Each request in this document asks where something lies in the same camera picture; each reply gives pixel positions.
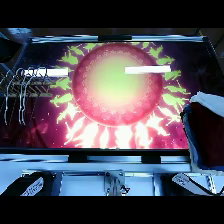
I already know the silver frame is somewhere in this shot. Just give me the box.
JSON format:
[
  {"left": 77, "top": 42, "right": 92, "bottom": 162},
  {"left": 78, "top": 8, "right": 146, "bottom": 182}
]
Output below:
[{"left": 0, "top": 153, "right": 224, "bottom": 196}]

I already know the white T-shirt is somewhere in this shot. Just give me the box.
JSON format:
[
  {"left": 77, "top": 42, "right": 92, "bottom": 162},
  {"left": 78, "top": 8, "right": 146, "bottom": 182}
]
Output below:
[{"left": 189, "top": 91, "right": 224, "bottom": 118}]

